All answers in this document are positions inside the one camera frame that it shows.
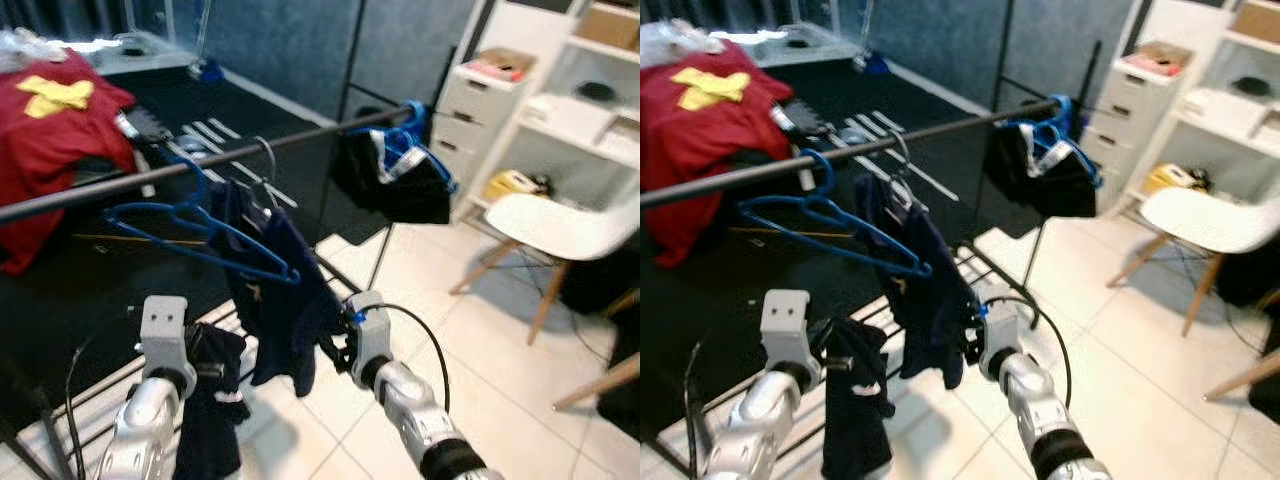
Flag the navy t-shirt gold print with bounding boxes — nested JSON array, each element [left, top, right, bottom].
[[215, 178, 346, 398], [855, 172, 976, 391]]

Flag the grey metal hanger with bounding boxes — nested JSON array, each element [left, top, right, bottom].
[[880, 130, 916, 201], [225, 135, 281, 216]]

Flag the black garment white collar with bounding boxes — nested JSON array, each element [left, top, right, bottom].
[[333, 110, 459, 226], [983, 110, 1101, 219]]

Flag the black metal clothes rack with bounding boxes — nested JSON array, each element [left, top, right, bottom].
[[640, 40, 1101, 480], [0, 100, 431, 480]]

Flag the black machine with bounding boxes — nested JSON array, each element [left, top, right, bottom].
[[118, 105, 176, 151], [770, 100, 816, 141]]

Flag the black chair wooden legs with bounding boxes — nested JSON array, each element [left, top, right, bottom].
[[553, 230, 641, 441], [1205, 255, 1280, 426]]

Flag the yellow item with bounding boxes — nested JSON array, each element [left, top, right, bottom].
[[1140, 162, 1206, 196], [485, 170, 551, 204]]

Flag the red cloth yellow patch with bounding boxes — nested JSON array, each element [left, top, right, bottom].
[[0, 45, 141, 276], [640, 40, 801, 269]]

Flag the white plastic chair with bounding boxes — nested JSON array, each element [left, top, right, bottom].
[[1105, 185, 1280, 336], [450, 190, 641, 346]]

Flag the white drawer cabinet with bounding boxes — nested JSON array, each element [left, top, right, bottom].
[[1085, 40, 1201, 206], [432, 48, 541, 216]]

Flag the white open shelf unit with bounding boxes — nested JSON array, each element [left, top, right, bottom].
[[455, 0, 641, 221], [1130, 0, 1280, 216]]

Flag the pink book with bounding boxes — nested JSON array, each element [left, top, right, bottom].
[[465, 50, 536, 83], [1120, 42, 1196, 76]]

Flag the white folded item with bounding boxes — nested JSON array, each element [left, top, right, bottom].
[[525, 95, 616, 141], [1180, 88, 1266, 136]]

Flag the white crumpled plastic bag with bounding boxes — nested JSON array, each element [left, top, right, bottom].
[[640, 20, 726, 56], [0, 28, 61, 63]]

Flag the brown cardboard box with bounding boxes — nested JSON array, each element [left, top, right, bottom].
[[1230, 0, 1280, 43], [575, 3, 641, 51]]

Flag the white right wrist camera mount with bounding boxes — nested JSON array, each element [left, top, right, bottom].
[[978, 283, 1021, 359], [348, 290, 393, 366]]

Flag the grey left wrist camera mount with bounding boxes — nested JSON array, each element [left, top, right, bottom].
[[762, 290, 813, 371], [140, 295, 191, 373]]

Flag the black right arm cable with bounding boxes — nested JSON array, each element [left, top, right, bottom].
[[985, 295, 1073, 411], [355, 303, 451, 413]]

